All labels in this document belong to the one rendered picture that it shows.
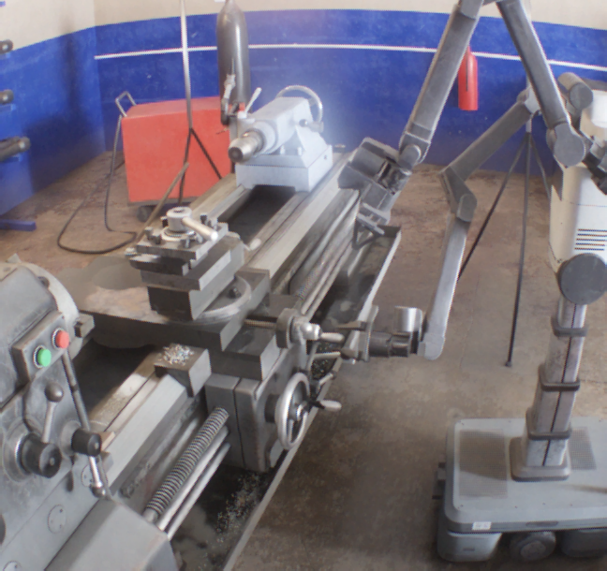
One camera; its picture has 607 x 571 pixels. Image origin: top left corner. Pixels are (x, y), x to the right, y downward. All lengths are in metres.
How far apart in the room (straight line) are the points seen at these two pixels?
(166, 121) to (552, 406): 3.39
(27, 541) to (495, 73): 5.07
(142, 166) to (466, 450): 3.23
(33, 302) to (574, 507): 1.67
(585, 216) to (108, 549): 1.32
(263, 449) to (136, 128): 3.26
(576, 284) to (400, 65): 4.11
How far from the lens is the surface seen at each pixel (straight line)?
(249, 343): 1.70
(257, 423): 1.72
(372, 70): 5.74
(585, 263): 1.77
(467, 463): 2.25
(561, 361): 1.98
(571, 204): 1.69
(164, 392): 1.62
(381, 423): 2.81
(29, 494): 1.14
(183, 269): 1.61
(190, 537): 1.84
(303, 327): 1.68
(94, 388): 1.89
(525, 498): 2.15
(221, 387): 1.69
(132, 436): 1.51
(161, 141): 4.72
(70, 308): 1.42
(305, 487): 2.53
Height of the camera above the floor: 1.77
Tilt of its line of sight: 26 degrees down
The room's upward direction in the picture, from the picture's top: 3 degrees counter-clockwise
